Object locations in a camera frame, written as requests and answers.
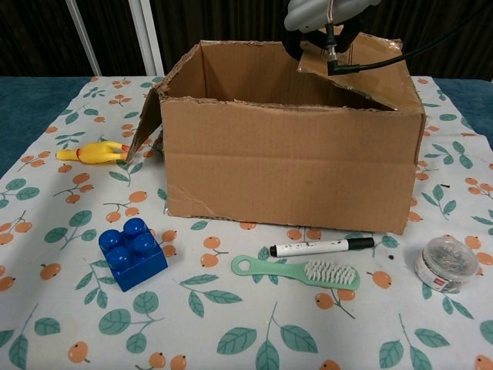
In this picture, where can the wide white frame post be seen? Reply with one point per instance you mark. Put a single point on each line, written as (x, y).
(148, 38)

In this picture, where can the white marker with black cap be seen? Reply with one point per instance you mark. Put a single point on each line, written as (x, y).
(316, 246)

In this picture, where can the mint green plastic brush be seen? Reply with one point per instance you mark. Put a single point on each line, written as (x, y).
(292, 271)

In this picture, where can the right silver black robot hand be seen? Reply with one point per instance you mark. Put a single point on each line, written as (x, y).
(308, 13)

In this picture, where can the thin white frame post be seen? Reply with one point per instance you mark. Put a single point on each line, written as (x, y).
(84, 42)

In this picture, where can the floral leaf print tablecloth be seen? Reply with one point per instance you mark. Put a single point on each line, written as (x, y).
(231, 327)

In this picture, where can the round clear pin container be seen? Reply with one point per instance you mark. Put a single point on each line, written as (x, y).
(447, 264)

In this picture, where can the blue plastic building block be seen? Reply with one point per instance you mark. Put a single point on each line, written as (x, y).
(133, 262)

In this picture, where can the yellow rubber chicken toy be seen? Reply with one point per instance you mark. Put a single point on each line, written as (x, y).
(96, 153)

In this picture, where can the brown cardboard box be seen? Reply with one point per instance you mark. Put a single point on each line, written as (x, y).
(285, 162)

